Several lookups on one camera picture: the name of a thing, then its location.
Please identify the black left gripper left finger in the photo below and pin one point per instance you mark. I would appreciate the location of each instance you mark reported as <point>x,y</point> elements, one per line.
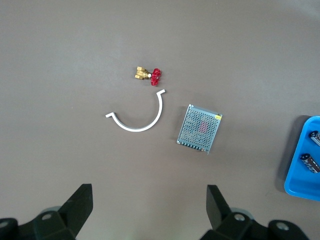
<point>72,215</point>

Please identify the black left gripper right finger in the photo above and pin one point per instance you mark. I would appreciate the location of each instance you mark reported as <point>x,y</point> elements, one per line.
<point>225,222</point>

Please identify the blue plastic tray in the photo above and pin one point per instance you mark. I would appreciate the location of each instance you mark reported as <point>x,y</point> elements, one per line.
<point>300,185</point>

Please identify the metal mesh power supply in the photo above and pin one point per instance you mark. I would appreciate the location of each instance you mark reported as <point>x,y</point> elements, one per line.
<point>200,130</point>

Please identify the white curved plastic clip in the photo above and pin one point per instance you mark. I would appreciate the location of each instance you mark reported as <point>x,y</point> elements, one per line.
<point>136,129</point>

